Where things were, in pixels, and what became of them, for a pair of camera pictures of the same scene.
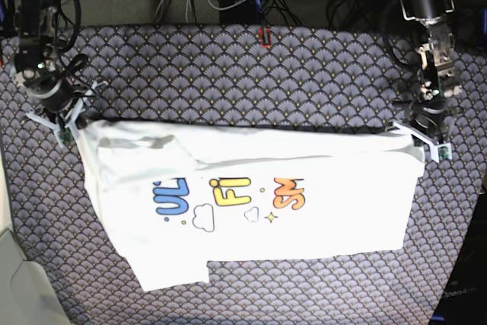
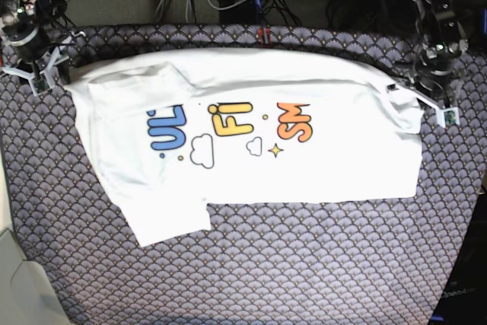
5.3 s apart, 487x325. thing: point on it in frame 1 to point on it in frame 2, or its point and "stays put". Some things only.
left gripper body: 426,123 to 436,83
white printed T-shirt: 182,192 to 178,131
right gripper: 58,106 to 39,54
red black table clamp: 261,37 stays put
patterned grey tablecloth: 272,74 stays put
